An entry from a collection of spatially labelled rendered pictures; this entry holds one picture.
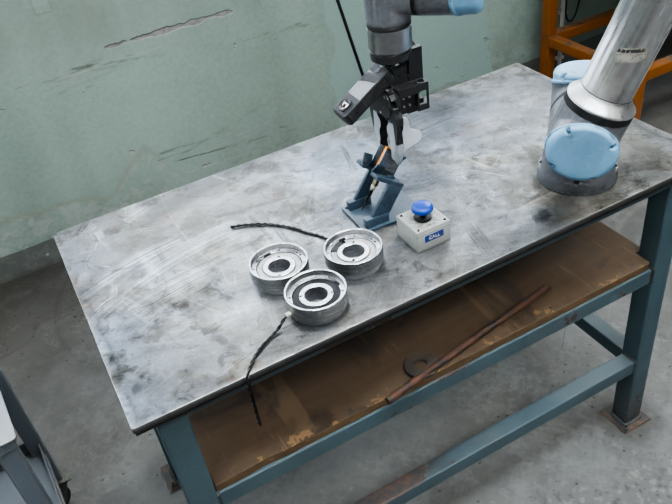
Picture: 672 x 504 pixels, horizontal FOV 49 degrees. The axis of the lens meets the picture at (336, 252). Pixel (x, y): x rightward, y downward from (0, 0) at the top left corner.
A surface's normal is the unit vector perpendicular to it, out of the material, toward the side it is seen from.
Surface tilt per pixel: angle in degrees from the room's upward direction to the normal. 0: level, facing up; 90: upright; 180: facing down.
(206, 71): 90
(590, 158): 97
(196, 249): 0
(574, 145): 97
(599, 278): 0
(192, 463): 90
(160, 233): 0
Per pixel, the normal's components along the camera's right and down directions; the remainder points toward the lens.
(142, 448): -0.11, -0.78
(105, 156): 0.47, 0.50
